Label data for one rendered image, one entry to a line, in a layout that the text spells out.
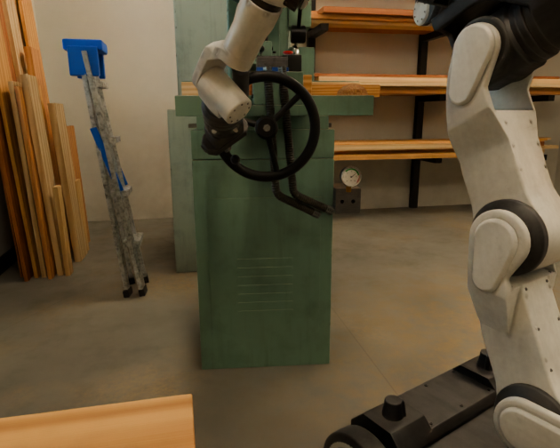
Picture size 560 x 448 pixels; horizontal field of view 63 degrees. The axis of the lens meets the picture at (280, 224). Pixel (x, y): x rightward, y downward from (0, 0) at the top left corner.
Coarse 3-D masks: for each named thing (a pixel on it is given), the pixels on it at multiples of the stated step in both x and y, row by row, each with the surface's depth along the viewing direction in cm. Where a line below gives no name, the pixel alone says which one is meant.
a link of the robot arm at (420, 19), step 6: (414, 6) 129; (420, 6) 126; (426, 6) 124; (432, 6) 122; (438, 6) 121; (414, 12) 130; (420, 12) 127; (426, 12) 124; (432, 12) 123; (438, 12) 122; (414, 18) 130; (420, 18) 127; (426, 18) 125; (432, 18) 124; (420, 24) 128
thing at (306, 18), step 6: (306, 6) 164; (288, 12) 165; (294, 12) 164; (306, 12) 164; (288, 18) 165; (294, 18) 164; (306, 18) 165; (288, 24) 166; (294, 24) 165; (306, 24) 165; (288, 30) 172; (306, 30) 172
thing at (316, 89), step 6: (312, 84) 153; (318, 84) 153; (324, 84) 153; (330, 84) 153; (336, 84) 153; (342, 84) 153; (360, 84) 154; (366, 84) 154; (372, 84) 154; (378, 84) 154; (312, 90) 153; (318, 90) 153; (324, 90) 153; (330, 90) 153; (336, 90) 154; (366, 90) 154; (372, 90) 155; (378, 90) 155; (378, 96) 155
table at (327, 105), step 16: (176, 96) 135; (192, 96) 136; (320, 96) 139; (336, 96) 139; (352, 96) 139; (368, 96) 140; (176, 112) 136; (192, 112) 137; (256, 112) 129; (304, 112) 130; (320, 112) 140; (336, 112) 140; (352, 112) 140; (368, 112) 141
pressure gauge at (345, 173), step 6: (348, 168) 138; (354, 168) 138; (342, 174) 138; (348, 174) 138; (360, 174) 138; (342, 180) 138; (348, 180) 139; (354, 180) 139; (348, 186) 139; (354, 186) 139
